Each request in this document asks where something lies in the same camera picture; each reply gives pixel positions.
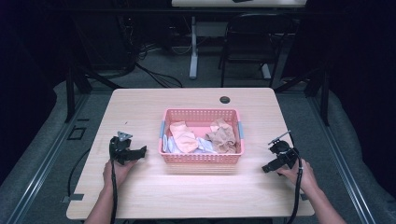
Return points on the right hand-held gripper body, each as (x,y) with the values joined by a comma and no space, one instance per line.
(285,153)

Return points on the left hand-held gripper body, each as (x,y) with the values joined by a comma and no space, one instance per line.
(120,148)

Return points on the person's left hand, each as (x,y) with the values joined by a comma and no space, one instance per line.
(120,172)

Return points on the person's right hand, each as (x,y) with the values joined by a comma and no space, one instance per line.
(300,179)

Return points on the pink sock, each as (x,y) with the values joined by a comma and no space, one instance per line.
(184,139)

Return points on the beige sock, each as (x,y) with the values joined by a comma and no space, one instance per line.
(223,138)

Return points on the pink plastic basket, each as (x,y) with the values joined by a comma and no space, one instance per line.
(200,158)

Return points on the light blue sock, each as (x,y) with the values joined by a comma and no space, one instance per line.
(206,146)

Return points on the grey tape strip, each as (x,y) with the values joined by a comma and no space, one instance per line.
(73,198)

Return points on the black metal stand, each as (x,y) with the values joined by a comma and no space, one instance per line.
(320,87)
(74,84)

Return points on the round black table grommet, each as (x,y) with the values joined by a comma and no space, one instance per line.
(224,100)

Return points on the white desk leg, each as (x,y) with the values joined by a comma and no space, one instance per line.
(193,49)

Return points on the black chair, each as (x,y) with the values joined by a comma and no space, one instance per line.
(253,40)

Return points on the white desk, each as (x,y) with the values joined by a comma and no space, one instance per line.
(239,3)

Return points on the aluminium floor rail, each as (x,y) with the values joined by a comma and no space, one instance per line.
(43,168)
(342,165)

